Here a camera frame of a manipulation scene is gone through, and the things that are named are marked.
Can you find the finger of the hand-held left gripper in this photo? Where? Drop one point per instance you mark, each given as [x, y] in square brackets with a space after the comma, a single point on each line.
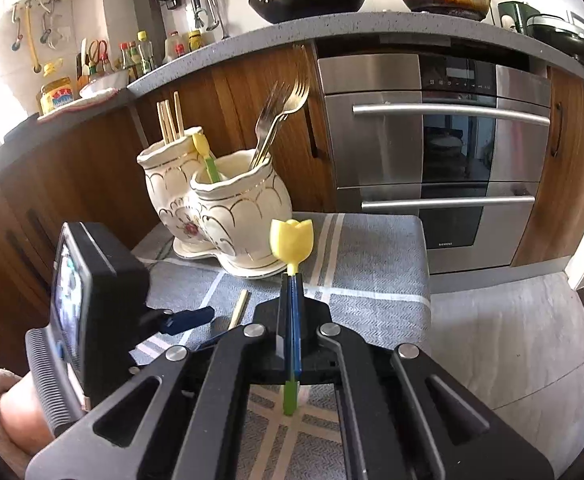
[191, 319]
[209, 345]

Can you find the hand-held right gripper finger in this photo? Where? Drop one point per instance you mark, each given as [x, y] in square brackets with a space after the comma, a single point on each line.
[296, 325]
[284, 325]

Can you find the wooden chopstick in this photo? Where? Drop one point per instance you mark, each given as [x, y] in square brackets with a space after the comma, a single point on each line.
[168, 120]
[160, 121]
[239, 305]
[177, 115]

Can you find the white ceramic twin utensil holder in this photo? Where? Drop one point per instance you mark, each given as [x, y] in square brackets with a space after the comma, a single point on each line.
[242, 215]

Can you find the metal fork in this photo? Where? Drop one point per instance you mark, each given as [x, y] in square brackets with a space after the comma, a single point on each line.
[303, 94]
[264, 117]
[288, 102]

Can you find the person's left forearm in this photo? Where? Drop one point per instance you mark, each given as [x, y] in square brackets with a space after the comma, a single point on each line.
[21, 410]

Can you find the grey checked table cloth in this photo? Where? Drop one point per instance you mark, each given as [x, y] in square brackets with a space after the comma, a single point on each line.
[372, 270]

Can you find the wooden kitchen cabinet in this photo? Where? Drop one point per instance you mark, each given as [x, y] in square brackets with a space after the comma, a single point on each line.
[96, 160]

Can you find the stainless steel built-in oven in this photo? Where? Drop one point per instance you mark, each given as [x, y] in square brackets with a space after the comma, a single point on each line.
[387, 150]

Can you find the yellow jar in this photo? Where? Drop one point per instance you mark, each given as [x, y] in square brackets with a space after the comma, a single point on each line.
[57, 96]

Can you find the white bowl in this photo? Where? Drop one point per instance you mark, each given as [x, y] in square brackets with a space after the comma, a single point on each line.
[104, 85]

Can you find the kitchen knife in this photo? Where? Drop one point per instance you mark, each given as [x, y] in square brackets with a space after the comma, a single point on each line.
[83, 57]

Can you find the row of sauce bottles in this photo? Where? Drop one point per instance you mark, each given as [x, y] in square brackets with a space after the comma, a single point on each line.
[145, 57]

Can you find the dark green kettle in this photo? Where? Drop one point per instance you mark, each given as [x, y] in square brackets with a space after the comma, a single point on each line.
[514, 14]

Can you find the black pan with lid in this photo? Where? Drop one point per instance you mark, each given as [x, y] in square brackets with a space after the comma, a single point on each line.
[567, 35]

